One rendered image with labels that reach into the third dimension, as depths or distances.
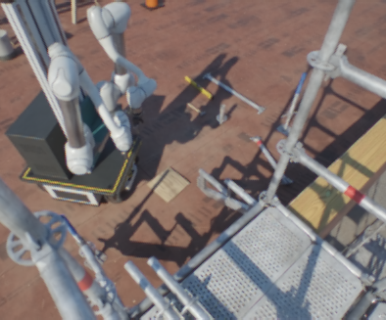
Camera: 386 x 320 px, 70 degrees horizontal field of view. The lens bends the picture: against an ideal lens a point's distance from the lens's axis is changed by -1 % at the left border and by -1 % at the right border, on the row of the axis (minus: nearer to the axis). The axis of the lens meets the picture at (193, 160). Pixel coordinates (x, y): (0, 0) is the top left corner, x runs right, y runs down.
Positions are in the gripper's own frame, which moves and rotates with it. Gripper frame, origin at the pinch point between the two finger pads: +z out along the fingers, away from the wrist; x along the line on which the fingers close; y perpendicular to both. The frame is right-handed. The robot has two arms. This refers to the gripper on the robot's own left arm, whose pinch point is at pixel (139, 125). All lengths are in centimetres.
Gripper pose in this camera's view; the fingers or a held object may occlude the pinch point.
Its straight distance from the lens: 238.6
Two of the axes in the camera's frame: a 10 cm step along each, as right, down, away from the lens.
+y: 9.8, 1.4, -1.1
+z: 0.0, 6.4, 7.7
